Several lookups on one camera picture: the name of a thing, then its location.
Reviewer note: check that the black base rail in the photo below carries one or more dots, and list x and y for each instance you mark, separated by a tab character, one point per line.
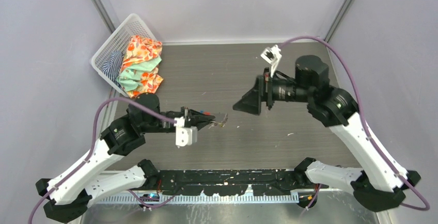
262	182

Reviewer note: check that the blue striped cloth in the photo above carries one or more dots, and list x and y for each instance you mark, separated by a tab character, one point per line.
111	68

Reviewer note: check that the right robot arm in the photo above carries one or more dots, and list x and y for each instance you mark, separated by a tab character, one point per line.
373	184

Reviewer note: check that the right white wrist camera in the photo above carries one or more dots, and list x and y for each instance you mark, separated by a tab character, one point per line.
272	55

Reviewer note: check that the mint green cloth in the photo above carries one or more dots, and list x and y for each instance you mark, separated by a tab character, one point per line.
137	75

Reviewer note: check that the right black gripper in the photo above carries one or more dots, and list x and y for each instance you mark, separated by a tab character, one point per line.
251	101

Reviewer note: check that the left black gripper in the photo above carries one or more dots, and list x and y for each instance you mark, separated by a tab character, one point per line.
188	114

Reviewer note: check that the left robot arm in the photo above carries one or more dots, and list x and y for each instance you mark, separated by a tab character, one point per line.
69	195

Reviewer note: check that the red handled metal keyring holder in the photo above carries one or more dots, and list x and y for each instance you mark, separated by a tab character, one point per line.
219	118

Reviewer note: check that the white plastic basket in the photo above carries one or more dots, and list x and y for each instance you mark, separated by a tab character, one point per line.
118	41

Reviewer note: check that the orange floral cloth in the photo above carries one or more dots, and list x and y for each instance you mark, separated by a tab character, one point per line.
142	48

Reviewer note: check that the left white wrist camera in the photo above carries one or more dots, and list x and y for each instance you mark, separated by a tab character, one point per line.
184	136

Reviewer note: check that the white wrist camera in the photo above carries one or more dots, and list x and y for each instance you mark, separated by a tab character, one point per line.
184	136
272	55

